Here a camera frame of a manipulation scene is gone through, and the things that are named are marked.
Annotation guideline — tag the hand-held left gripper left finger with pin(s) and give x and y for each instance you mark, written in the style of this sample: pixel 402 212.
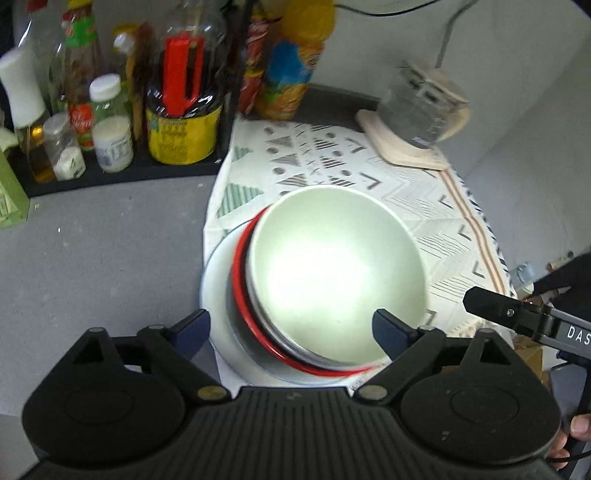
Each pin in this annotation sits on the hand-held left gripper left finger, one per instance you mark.
pixel 191 326

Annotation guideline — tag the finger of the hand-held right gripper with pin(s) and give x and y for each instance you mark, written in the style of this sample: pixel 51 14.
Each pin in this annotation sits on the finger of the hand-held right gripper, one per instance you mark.
pixel 503 310

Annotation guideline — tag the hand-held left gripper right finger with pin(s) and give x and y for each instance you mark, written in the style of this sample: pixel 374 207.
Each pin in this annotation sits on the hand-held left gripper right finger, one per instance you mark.
pixel 391 333

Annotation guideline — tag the white plate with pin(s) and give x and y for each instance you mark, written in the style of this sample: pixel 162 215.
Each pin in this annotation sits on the white plate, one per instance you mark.
pixel 214 295

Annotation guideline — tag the red rimmed bowl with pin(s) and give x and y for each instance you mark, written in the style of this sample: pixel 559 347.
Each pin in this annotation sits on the red rimmed bowl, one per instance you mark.
pixel 238 277

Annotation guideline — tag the white bowl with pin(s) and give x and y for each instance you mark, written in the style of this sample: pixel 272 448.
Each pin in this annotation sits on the white bowl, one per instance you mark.
pixel 332 272

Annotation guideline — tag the person's right hand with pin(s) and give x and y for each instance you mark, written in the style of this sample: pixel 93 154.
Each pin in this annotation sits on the person's right hand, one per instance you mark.
pixel 577 429

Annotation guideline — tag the cardboard box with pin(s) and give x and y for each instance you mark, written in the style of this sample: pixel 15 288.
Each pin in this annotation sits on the cardboard box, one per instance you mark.
pixel 531 355

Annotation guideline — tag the patterned table cloth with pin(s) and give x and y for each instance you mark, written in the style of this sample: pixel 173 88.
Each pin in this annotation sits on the patterned table cloth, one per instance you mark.
pixel 438 217

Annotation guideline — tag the white capped plastic jar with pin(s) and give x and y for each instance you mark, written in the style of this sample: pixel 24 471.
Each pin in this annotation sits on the white capped plastic jar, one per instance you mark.
pixel 113 138

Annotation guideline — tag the small glass spice jar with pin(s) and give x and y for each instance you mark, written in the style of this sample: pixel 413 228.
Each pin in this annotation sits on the small glass spice jar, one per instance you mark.
pixel 64 152

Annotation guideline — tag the green box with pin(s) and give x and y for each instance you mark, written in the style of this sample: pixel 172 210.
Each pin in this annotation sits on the green box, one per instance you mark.
pixel 11 194

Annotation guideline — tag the black metal rack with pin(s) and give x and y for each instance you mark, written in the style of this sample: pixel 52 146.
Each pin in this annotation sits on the black metal rack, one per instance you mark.
pixel 233 92

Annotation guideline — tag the red snack packet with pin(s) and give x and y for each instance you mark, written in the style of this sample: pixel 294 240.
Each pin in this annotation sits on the red snack packet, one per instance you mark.
pixel 254 69

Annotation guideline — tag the orange juice bottle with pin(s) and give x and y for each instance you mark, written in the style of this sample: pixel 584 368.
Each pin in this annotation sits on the orange juice bottle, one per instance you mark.
pixel 291 69

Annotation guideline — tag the oil bottle with white cap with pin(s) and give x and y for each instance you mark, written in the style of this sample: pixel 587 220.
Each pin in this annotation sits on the oil bottle with white cap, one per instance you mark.
pixel 23 92

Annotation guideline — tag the red label sauce bottle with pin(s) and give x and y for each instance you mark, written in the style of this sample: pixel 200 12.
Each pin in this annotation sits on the red label sauce bottle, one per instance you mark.
pixel 83 46

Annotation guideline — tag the clear glass bottle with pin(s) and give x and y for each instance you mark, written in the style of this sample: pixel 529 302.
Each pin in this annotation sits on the clear glass bottle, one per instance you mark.
pixel 41 27

